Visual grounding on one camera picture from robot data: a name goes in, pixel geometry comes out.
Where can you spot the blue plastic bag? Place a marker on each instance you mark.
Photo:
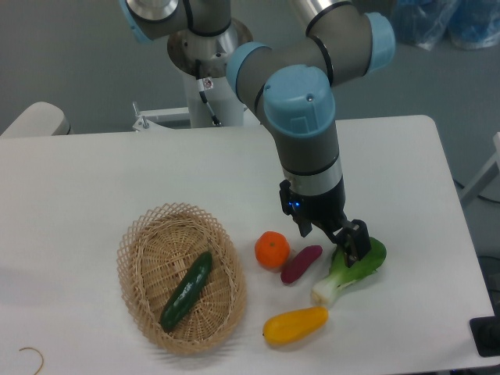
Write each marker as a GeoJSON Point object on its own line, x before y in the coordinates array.
{"type": "Point", "coordinates": [471, 25]}

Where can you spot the white frame at right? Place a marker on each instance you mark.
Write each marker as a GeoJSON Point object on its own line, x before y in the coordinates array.
{"type": "Point", "coordinates": [486, 174]}

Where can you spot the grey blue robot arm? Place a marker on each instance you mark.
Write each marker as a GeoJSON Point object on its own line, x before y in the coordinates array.
{"type": "Point", "coordinates": [289, 91]}

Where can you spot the orange tangerine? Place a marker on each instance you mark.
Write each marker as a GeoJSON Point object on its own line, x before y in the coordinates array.
{"type": "Point", "coordinates": [272, 250]}

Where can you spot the yellow pepper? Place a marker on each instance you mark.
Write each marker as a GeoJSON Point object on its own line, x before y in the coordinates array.
{"type": "Point", "coordinates": [289, 327]}

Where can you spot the green cucumber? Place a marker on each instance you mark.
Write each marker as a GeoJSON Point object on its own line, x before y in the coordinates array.
{"type": "Point", "coordinates": [187, 292]}

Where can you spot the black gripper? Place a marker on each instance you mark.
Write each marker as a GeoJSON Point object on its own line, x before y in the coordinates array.
{"type": "Point", "coordinates": [326, 211]}

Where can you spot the purple sweet potato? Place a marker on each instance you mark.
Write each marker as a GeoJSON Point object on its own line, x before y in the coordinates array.
{"type": "Point", "coordinates": [295, 268]}

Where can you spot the green bok choy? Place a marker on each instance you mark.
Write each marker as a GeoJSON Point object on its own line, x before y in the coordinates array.
{"type": "Point", "coordinates": [326, 291]}

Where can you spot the white chair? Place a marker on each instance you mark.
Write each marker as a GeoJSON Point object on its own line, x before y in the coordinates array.
{"type": "Point", "coordinates": [40, 119]}

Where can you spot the woven wicker basket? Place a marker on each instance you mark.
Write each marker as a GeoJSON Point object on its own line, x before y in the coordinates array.
{"type": "Point", "coordinates": [154, 255]}

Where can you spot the black device at table edge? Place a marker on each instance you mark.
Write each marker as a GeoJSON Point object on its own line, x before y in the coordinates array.
{"type": "Point", "coordinates": [485, 331]}

